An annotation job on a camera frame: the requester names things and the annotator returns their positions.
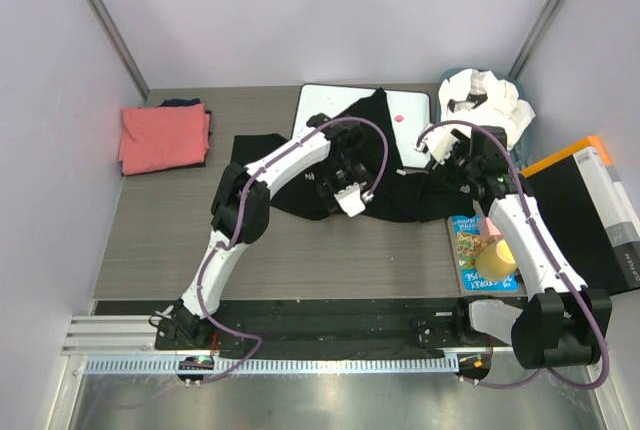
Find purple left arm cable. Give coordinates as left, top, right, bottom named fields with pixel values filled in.
left=183, top=116, right=390, bottom=384

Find blue picture book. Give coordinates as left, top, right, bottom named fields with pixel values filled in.
left=447, top=215, right=522, bottom=295

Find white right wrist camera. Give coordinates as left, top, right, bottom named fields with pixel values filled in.
left=414, top=124, right=459, bottom=164

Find white crumpled t-shirts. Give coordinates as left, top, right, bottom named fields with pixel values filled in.
left=437, top=67, right=537, bottom=151

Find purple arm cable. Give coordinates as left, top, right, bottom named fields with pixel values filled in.
left=183, top=116, right=390, bottom=384
left=416, top=119, right=611, bottom=391

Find aluminium rail frame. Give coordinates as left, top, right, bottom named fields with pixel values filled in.
left=63, top=312, right=511, bottom=382

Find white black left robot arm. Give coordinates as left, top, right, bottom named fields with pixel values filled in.
left=149, top=114, right=380, bottom=350

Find folded coral pink t-shirt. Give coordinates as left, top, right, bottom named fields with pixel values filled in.
left=118, top=102, right=211, bottom=176

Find pink cube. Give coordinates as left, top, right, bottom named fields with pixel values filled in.
left=478, top=217, right=502, bottom=245

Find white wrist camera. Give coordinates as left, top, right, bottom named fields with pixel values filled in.
left=414, top=124, right=459, bottom=164
left=334, top=183, right=374, bottom=218

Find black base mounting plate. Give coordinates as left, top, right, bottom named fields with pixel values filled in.
left=170, top=298, right=504, bottom=360

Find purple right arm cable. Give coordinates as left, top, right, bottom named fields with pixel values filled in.
left=416, top=119, right=611, bottom=391

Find yellow mug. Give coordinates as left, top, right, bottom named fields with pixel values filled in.
left=475, top=240, right=517, bottom=282

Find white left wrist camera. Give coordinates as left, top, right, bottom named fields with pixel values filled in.
left=334, top=183, right=374, bottom=218

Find black orange box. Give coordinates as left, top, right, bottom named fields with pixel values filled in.
left=522, top=136, right=639, bottom=295

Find black floral print t-shirt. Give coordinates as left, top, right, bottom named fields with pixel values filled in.
left=230, top=87, right=481, bottom=225

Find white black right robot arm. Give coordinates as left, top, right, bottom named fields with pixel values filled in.
left=416, top=120, right=612, bottom=373

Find white tray board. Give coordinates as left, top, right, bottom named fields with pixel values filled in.
left=292, top=84, right=431, bottom=170

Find folded dark navy t-shirt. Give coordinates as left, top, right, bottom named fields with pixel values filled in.
left=159, top=98, right=211, bottom=115

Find teal laundry basket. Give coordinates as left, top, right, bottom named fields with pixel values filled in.
left=436, top=67, right=533, bottom=166

